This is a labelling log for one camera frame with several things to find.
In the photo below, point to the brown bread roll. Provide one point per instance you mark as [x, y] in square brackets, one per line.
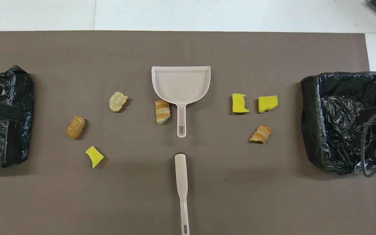
[75, 128]

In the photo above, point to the small yellow sponge piece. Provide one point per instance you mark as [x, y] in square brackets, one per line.
[94, 156]

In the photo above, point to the wedge yellow sponge piece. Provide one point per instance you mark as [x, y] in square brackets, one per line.
[268, 103]

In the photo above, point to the pale ridged pastry piece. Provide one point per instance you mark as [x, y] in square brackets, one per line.
[117, 101]

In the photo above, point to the striped orange croissant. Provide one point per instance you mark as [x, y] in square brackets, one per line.
[261, 133]
[162, 112]

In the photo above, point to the notched yellow sponge piece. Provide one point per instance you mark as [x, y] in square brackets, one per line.
[239, 103]

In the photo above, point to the beige plastic dustpan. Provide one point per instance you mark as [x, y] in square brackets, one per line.
[181, 85]

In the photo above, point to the black bag lined bin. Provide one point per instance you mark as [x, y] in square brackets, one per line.
[8, 143]
[338, 107]

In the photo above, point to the brown paper table mat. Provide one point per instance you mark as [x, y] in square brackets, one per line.
[188, 49]

